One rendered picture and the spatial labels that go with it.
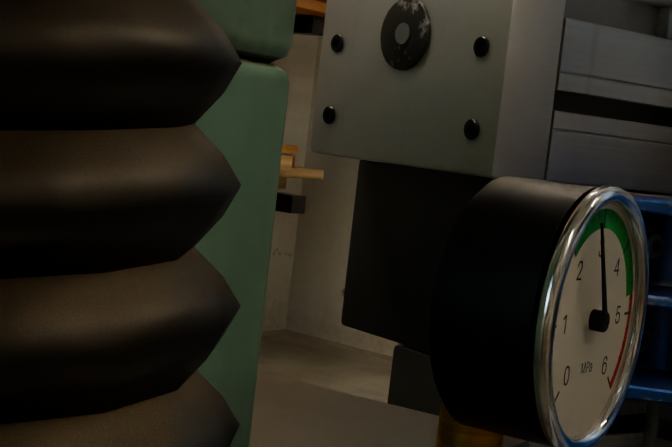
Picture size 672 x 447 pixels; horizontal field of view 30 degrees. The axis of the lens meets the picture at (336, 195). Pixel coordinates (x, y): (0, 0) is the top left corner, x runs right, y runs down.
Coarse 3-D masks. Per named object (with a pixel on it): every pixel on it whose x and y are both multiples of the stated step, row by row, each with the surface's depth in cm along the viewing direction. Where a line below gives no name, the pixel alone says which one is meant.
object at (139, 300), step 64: (0, 0) 5; (64, 0) 5; (128, 0) 6; (192, 0) 6; (0, 64) 5; (64, 64) 5; (128, 64) 5; (192, 64) 6; (0, 128) 5; (64, 128) 6; (128, 128) 6; (192, 128) 6; (0, 192) 5; (64, 192) 5; (128, 192) 6; (192, 192) 6; (0, 256) 5; (64, 256) 6; (128, 256) 6; (192, 256) 6; (0, 320) 5; (64, 320) 5; (128, 320) 6; (192, 320) 6; (0, 384) 5; (64, 384) 6; (128, 384) 6; (192, 384) 6
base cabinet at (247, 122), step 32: (256, 64) 28; (224, 96) 26; (256, 96) 27; (224, 128) 27; (256, 128) 28; (256, 160) 28; (256, 192) 28; (224, 224) 27; (256, 224) 28; (224, 256) 27; (256, 256) 28; (256, 288) 28; (256, 320) 29; (224, 352) 28; (256, 352) 29; (224, 384) 28
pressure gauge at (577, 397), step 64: (512, 192) 29; (576, 192) 28; (448, 256) 28; (512, 256) 27; (576, 256) 28; (640, 256) 31; (448, 320) 28; (512, 320) 27; (576, 320) 28; (640, 320) 31; (448, 384) 28; (512, 384) 27; (576, 384) 29
